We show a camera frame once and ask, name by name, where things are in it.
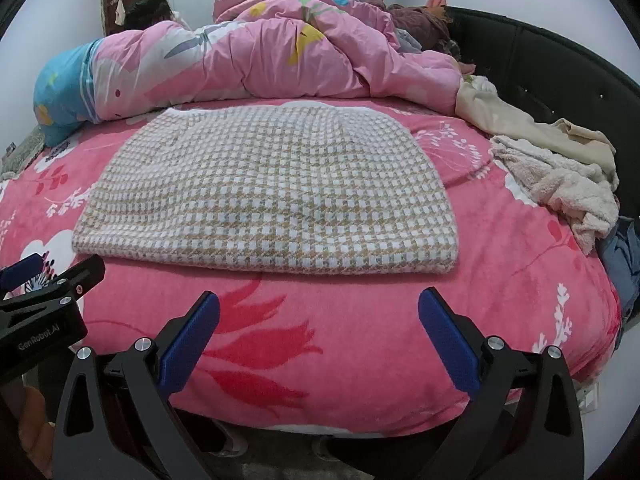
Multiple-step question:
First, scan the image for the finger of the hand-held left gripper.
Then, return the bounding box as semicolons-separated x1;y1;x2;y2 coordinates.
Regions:
0;252;45;293
27;255;107;311

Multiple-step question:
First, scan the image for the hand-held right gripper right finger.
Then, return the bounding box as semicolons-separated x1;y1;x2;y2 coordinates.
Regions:
418;287;586;480

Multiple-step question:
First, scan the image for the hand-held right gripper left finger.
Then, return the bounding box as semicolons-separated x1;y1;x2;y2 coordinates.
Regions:
52;290;221;480

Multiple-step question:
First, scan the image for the beige white checked sweater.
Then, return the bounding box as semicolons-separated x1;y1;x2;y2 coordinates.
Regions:
71;105;460;276

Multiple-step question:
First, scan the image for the person's left hand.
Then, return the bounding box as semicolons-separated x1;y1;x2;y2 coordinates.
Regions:
15;385;56;480

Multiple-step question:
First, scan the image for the pink floral bed blanket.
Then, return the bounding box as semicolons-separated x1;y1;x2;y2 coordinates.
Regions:
0;97;623;433

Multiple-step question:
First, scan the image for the blue cloth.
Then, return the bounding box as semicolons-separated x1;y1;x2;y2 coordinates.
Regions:
600;215;640;333

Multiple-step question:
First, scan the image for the pale fuzzy cloth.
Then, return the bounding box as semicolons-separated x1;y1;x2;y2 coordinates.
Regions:
490;135;621;256

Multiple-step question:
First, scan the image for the beige garment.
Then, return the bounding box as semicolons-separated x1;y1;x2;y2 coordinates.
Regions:
455;75;618;181

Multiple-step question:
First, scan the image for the pink printed duvet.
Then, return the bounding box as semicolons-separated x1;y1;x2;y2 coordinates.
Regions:
32;0;463;146

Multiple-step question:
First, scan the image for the dark brown cloth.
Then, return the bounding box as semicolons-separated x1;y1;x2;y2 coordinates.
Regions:
387;0;456;53

